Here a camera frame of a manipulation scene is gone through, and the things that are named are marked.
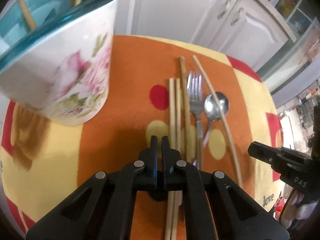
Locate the light wooden chopstick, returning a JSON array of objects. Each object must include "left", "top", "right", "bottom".
[
  {"left": 165, "top": 78, "right": 176, "bottom": 240},
  {"left": 171, "top": 78, "right": 182, "bottom": 239}
]

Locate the thin curved wooden chopstick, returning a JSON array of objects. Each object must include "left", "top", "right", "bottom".
[{"left": 192, "top": 55, "right": 243, "bottom": 188}]

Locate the silver metal spoon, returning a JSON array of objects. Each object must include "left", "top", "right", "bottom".
[{"left": 203, "top": 92, "right": 229, "bottom": 150}]

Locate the silver metal fork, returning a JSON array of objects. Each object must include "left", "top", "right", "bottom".
[{"left": 187, "top": 72, "right": 204, "bottom": 170}]

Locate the dark wooden chopstick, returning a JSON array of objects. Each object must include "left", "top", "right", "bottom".
[{"left": 179, "top": 56, "right": 192, "bottom": 163}]

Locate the orange yellow patterned tablecloth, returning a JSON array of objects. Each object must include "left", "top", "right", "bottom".
[{"left": 1, "top": 35, "right": 284, "bottom": 235}]

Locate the white cabinet door right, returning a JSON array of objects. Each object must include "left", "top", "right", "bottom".
[{"left": 208, "top": 0, "right": 297, "bottom": 72}]

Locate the white cabinet door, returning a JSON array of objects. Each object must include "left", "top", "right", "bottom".
[
  {"left": 114, "top": 0, "right": 237, "bottom": 47},
  {"left": 208, "top": 0, "right": 297, "bottom": 72}
]

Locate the floral white utensil cup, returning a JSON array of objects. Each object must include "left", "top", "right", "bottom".
[{"left": 1, "top": 0, "right": 118, "bottom": 126}]

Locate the speckled stone countertop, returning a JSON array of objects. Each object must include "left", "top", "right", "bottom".
[{"left": 255, "top": 0, "right": 297, "bottom": 42}]

